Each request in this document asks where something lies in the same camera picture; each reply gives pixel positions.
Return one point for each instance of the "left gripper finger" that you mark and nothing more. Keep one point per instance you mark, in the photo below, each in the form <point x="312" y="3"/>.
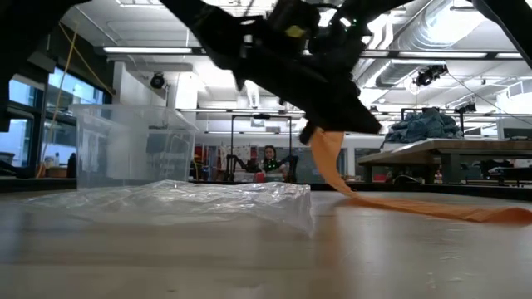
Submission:
<point x="349" y="118"/>
<point x="306" y="133"/>

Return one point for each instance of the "orange elastic bandage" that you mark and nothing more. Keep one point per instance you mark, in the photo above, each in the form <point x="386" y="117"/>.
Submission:
<point x="415" y="207"/>

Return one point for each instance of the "clear plastic bag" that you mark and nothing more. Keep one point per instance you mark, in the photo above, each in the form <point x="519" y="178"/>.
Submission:
<point x="187" y="203"/>

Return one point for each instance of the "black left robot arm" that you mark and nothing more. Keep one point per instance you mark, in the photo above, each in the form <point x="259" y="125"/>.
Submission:
<point x="199" y="25"/>

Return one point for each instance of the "person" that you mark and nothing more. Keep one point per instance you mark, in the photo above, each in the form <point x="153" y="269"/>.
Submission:
<point x="270" y="160"/>

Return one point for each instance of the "blue cloth pile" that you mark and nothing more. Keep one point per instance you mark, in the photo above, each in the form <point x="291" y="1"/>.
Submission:
<point x="420" y="124"/>

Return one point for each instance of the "black ceiling spotlight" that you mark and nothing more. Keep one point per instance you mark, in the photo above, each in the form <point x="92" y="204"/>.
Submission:
<point x="430" y="74"/>

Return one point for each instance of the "grey cart with wooden top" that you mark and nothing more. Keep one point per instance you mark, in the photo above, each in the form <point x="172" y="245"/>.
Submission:
<point x="440" y="149"/>

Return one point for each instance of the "long ceiling light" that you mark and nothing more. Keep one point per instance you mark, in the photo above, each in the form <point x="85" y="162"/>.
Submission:
<point x="147" y="50"/>
<point x="442" y="54"/>

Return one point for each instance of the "clear plastic bin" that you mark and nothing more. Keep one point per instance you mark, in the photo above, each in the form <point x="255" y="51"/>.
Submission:
<point x="124" y="145"/>

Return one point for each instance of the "dark bottle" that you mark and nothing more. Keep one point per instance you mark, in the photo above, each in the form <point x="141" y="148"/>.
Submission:
<point x="71" y="166"/>

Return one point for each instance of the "silver ventilation duct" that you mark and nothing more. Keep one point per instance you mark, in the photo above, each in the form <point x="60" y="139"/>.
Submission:
<point x="399" y="70"/>

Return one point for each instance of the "black background rig frame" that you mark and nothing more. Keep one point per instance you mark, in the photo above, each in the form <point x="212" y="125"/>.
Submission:
<point x="231" y="145"/>

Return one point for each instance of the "round black ceiling camera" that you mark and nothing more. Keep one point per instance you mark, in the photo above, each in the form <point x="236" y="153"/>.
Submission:
<point x="157" y="81"/>

